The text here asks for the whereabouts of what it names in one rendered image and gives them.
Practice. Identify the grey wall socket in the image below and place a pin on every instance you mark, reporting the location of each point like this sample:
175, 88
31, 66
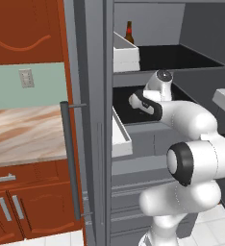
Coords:
26, 78

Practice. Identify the brown beer bottle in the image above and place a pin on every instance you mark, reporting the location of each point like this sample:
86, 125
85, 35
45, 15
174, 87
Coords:
129, 33

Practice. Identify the red-brown drawer front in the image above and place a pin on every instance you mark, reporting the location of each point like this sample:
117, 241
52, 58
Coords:
31, 174

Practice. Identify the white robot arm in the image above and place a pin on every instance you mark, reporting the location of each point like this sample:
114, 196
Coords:
194, 153

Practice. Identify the grey fridge door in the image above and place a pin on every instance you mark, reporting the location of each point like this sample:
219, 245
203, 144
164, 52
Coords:
93, 64

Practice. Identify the grey fridge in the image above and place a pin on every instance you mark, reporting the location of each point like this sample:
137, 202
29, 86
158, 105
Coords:
201, 29

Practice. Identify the grey fridge drawer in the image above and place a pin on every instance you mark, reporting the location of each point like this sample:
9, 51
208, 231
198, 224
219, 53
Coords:
127, 198

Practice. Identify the red-brown wall cupboard door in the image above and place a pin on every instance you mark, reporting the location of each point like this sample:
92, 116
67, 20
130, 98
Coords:
24, 29

